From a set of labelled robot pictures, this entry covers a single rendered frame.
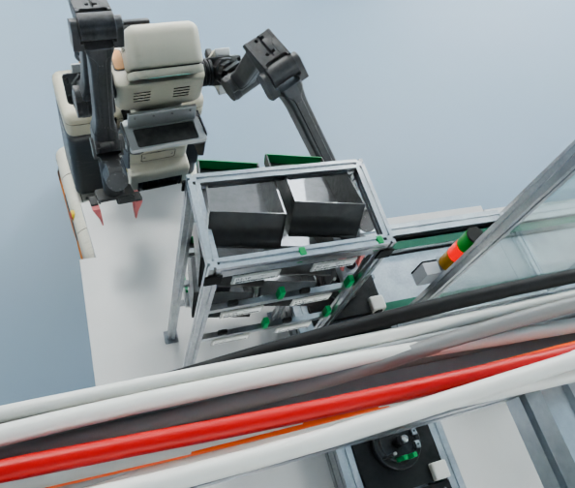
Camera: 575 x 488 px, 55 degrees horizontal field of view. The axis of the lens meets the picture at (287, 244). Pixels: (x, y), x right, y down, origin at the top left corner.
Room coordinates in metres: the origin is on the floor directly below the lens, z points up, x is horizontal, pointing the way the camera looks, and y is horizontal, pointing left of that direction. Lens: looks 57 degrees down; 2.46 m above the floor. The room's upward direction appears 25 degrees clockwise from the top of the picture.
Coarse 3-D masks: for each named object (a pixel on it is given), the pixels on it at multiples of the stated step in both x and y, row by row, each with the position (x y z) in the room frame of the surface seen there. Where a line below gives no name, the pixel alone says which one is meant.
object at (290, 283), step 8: (264, 280) 0.63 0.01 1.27; (272, 280) 0.64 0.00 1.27; (280, 280) 0.65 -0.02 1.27; (288, 280) 0.66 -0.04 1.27; (296, 280) 0.67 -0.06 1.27; (304, 280) 0.67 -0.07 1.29; (312, 280) 0.64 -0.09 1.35; (256, 288) 0.58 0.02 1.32; (264, 288) 0.57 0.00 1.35; (272, 288) 0.58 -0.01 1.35; (288, 288) 0.60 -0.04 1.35; (296, 288) 0.61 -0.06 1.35; (256, 296) 0.56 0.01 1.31; (264, 304) 0.56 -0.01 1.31; (272, 304) 0.56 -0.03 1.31; (280, 304) 0.57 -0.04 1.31; (288, 304) 0.58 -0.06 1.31; (304, 304) 0.60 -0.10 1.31
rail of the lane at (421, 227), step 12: (456, 216) 1.36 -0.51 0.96; (468, 216) 1.39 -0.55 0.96; (480, 216) 1.41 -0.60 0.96; (492, 216) 1.45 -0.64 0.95; (396, 228) 1.20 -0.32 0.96; (408, 228) 1.23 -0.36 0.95; (420, 228) 1.25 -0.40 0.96; (432, 228) 1.27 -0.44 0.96; (444, 228) 1.29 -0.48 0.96; (456, 228) 1.33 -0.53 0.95; (468, 228) 1.36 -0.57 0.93; (480, 228) 1.40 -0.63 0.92; (396, 240) 1.18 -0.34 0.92
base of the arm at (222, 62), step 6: (234, 54) 1.36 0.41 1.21; (216, 60) 1.31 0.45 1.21; (222, 60) 1.30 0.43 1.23; (228, 60) 1.30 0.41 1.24; (234, 60) 1.32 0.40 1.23; (240, 60) 1.36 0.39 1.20; (216, 66) 1.28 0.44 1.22; (222, 66) 1.27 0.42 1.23; (216, 72) 1.27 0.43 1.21; (222, 72) 1.25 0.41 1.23; (216, 78) 1.26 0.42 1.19; (216, 84) 1.27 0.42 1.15
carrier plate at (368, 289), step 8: (368, 280) 0.95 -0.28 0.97; (360, 288) 0.91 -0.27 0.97; (368, 288) 0.92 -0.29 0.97; (376, 288) 0.94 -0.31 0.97; (360, 296) 0.88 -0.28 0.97; (368, 296) 0.90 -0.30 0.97; (312, 304) 0.79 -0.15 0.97; (320, 304) 0.80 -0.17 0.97; (328, 304) 0.81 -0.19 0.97; (352, 304) 0.85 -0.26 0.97; (360, 304) 0.86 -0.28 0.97; (368, 304) 0.87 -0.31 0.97; (312, 312) 0.76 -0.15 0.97; (344, 312) 0.81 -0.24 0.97; (352, 312) 0.82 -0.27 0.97; (360, 312) 0.83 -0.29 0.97; (368, 312) 0.84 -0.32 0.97; (312, 320) 0.74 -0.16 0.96; (336, 320) 0.78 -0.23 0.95
